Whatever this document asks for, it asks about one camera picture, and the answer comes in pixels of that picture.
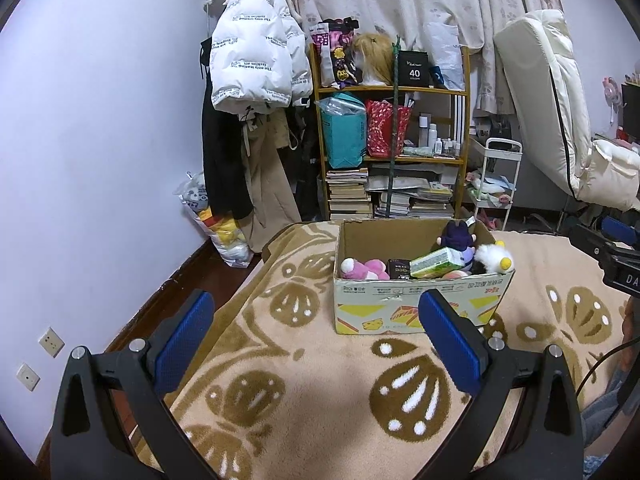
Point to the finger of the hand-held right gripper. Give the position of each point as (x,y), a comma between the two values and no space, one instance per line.
(590,241)
(622,231)

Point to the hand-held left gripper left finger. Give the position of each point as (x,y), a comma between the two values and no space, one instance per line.
(185,335)

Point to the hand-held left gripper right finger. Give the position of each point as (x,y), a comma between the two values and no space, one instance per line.
(450,340)

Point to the printed cardboard box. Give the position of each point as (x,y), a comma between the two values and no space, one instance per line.
(380,300)

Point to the small black box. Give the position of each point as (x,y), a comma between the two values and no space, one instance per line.
(399,268)

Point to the white plush toy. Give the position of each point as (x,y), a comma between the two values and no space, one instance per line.
(492,257)

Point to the purple-haired plush doll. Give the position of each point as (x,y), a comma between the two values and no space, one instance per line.
(457,240)

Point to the person's right forearm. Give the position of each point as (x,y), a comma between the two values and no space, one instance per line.
(631,325)

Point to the plastic bag of plush toys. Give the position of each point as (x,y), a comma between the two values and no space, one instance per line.
(220,230)

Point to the pink plush toy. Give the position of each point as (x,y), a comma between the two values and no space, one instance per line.
(365,269)

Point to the beige brown patterned blanket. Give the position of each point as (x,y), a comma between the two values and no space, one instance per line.
(300,360)

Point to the white trolley cart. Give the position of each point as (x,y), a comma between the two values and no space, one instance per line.
(500,147)

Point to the person's grey clothing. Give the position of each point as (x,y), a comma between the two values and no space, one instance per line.
(610,410)

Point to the pink desk fan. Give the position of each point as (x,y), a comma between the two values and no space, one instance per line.
(613,92)

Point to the pile of magazines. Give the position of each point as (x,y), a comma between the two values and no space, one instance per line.
(425,197)

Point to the beige hanging pants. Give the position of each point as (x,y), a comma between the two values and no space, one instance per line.
(270,195)

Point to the cream padded mattress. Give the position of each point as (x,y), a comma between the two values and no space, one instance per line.
(540,85)

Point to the wooden shelf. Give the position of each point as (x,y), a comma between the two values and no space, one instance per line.
(465,125)

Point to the stack of books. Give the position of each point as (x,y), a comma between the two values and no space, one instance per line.
(350,195)

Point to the black hanging clothing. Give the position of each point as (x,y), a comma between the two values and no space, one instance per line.
(222,160)

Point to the group of small bottles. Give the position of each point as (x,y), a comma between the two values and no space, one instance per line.
(440,142)

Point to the dark hanging bag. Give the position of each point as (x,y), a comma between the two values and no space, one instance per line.
(305,170)

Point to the green pole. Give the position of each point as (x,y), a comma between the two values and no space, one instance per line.
(393,135)

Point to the red patterned bag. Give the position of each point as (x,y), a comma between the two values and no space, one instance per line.
(382,130)

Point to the teal bag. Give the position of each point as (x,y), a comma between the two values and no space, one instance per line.
(342,135)

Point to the white plastic bag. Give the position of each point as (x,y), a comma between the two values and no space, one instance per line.
(447,50)

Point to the black printed box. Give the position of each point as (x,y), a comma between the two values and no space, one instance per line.
(415,70)

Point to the blonde wig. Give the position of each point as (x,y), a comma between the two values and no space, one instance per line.
(372,55)

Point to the white puffer jacket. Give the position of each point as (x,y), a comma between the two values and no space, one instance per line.
(250,50)

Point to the purple pink printed packet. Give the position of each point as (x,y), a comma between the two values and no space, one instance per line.
(330,55)

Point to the white wall socket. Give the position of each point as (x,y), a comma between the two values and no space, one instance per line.
(28,376)
(51,342)

